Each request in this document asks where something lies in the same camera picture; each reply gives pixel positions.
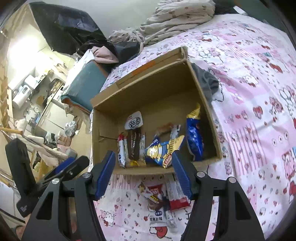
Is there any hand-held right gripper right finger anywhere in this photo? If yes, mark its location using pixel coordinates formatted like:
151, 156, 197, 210
172, 151, 265, 241

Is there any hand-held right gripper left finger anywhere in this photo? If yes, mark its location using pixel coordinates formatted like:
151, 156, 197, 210
22, 151, 116, 241

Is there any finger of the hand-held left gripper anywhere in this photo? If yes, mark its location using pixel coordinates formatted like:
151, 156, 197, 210
55, 157, 77, 177
43, 156, 90, 185

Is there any red white snack bar packet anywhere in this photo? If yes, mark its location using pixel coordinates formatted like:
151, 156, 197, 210
165, 174, 191, 211

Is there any small red white blue packet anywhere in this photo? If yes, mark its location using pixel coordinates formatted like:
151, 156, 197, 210
117, 133, 127, 168

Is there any small red snack packet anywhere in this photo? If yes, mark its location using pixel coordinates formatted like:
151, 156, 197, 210
144, 184, 167, 205

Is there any blue yellow cartoon snack packet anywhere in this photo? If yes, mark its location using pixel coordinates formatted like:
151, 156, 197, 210
144, 135, 185, 168

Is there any dark blue snack packet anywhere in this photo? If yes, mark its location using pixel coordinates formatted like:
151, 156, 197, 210
186, 103, 204, 161

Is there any thin white dark snack packet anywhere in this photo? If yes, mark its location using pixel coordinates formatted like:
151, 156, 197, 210
165, 204, 178, 232

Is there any small white grey snack packet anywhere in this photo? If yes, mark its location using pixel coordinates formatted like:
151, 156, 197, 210
170, 125, 181, 140

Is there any dark brown white-label snack packet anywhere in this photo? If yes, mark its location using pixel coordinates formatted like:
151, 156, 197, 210
124, 111, 144, 161

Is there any white black-print snack packet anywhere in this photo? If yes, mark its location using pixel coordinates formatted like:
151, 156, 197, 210
149, 207, 168, 229

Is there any orange clear snack packet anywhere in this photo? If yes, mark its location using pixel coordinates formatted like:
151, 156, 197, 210
155, 124, 174, 138

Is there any brown cardboard box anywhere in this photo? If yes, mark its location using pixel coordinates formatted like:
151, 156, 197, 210
90, 46, 223, 175

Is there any translucent plastic bag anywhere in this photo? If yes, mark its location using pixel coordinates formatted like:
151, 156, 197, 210
64, 120, 78, 137

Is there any white kitchen cabinet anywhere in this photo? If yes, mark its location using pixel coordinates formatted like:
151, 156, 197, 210
38, 100, 74, 130

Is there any white water heater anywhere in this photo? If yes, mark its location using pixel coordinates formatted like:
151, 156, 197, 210
11, 85, 31, 109

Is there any teal cushion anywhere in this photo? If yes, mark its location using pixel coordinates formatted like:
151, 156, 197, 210
61, 61, 109, 114

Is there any white cylindrical container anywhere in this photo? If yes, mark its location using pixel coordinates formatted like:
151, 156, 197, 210
24, 75, 41, 90

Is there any pink cartoon printed bed sheet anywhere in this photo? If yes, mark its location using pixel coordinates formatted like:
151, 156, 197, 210
92, 13, 296, 241

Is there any white flat board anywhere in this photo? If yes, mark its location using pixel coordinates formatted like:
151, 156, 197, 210
75, 49, 96, 64

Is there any pink cloth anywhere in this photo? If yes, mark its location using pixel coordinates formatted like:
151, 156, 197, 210
91, 46, 119, 63

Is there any dark grey cloth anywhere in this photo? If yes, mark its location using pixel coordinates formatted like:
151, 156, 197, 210
113, 41, 144, 63

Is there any black plastic bag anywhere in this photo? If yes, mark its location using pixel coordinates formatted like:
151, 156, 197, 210
29, 2, 109, 55

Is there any crumpled floral blanket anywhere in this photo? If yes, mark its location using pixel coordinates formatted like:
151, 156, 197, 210
109, 0, 216, 45

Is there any dark folded cloth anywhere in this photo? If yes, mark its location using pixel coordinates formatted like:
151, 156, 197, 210
214, 0, 238, 15

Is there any small white object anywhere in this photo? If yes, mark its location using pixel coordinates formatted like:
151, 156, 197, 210
232, 6, 249, 16

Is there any teal pillow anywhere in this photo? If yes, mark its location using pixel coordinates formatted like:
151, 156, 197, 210
240, 0, 289, 35

